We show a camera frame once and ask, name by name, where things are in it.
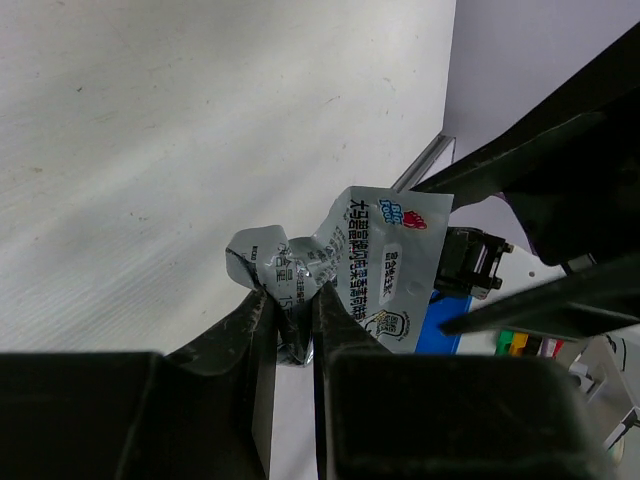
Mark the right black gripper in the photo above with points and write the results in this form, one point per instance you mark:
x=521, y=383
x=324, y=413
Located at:
x=578, y=196

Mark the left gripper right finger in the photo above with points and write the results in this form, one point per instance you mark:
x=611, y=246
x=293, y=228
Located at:
x=380, y=415

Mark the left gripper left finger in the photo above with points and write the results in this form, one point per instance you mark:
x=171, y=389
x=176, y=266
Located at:
x=204, y=411

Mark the silver snack packet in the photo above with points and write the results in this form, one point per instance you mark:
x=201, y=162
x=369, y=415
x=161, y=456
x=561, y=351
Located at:
x=379, y=248

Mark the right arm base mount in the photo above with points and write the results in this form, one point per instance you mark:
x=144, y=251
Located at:
x=468, y=264

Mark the aluminium front rail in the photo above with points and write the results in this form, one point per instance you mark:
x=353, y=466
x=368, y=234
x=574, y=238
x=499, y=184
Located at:
x=437, y=156

